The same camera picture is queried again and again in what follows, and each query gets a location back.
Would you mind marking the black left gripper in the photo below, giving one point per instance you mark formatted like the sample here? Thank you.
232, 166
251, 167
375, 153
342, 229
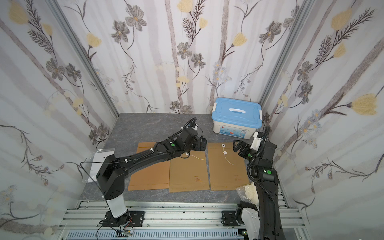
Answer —
201, 143

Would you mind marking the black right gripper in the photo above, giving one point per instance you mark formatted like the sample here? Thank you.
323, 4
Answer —
240, 147

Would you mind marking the brown kraft file bag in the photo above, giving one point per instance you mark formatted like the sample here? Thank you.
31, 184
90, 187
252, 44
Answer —
155, 177
189, 173
227, 168

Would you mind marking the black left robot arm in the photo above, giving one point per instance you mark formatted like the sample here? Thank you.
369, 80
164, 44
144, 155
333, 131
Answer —
113, 172

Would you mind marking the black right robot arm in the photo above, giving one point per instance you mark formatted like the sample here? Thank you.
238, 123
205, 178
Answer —
264, 222

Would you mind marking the plastic bag with white stuff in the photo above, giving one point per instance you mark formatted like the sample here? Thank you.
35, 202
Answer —
248, 193

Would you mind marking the clear plastic bag left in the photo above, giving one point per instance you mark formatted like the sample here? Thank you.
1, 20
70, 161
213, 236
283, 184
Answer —
93, 163

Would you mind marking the blue lidded white storage box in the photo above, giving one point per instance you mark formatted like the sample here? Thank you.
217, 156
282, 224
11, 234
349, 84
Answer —
236, 118

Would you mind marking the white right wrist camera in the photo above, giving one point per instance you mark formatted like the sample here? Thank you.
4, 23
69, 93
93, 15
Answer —
258, 137

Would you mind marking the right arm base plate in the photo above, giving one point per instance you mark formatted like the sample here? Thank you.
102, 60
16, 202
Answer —
231, 219

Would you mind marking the aluminium rail frame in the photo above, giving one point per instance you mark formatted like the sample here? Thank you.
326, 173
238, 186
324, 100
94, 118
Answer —
158, 216

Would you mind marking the white slotted cable duct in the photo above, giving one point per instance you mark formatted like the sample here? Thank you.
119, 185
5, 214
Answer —
178, 234

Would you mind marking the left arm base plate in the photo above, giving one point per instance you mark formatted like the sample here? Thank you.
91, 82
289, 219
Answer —
130, 218

